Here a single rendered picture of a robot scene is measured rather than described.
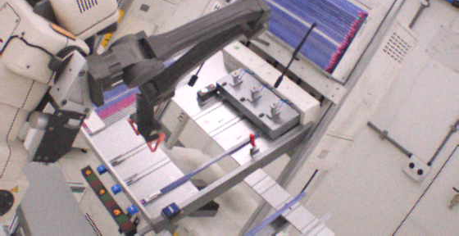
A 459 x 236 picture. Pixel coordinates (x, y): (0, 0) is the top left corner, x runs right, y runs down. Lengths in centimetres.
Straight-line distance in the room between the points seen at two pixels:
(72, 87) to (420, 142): 254
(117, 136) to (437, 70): 210
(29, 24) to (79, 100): 20
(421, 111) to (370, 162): 48
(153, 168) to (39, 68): 80
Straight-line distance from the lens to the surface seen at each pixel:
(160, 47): 116
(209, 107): 199
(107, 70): 108
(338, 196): 344
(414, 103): 330
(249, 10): 127
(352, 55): 183
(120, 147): 190
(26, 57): 111
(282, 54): 200
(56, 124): 126
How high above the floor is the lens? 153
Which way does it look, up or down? 13 degrees down
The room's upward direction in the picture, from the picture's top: 31 degrees clockwise
